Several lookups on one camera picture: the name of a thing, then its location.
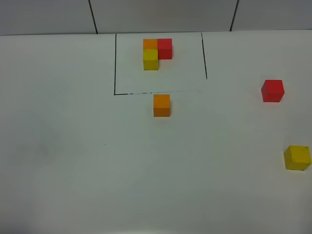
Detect yellow template block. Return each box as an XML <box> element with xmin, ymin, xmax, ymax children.
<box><xmin>143</xmin><ymin>49</ymin><xmax>158</xmax><ymax>71</ymax></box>

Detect orange template block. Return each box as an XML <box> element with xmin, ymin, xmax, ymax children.
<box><xmin>143</xmin><ymin>39</ymin><xmax>158</xmax><ymax>50</ymax></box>

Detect red template block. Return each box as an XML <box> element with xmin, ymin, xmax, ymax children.
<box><xmin>157</xmin><ymin>39</ymin><xmax>173</xmax><ymax>59</ymax></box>

